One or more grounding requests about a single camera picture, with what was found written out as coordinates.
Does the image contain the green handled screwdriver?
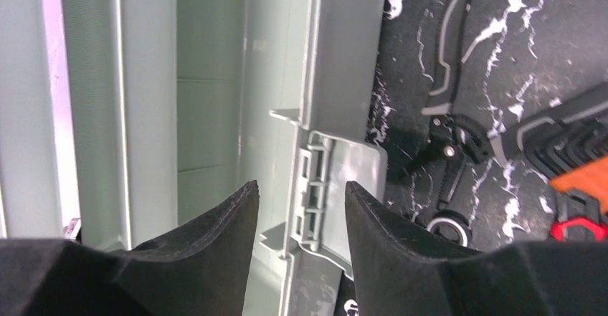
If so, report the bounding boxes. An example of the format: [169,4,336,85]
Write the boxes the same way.
[405,0,490,211]

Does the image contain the black marbled table mat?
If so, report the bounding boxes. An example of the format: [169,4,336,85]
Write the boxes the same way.
[366,0,607,252]

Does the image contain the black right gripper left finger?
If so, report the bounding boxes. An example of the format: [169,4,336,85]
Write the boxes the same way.
[1,181,260,315]

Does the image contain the red handled pliers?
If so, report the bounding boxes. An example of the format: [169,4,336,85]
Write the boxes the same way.
[548,189,607,242]

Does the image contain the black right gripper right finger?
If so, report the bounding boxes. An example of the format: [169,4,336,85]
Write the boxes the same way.
[345,181,607,315]

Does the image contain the red black utility knife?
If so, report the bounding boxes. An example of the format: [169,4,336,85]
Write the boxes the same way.
[490,82,607,178]

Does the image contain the orange utility knife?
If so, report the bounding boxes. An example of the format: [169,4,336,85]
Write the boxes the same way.
[549,155,607,214]

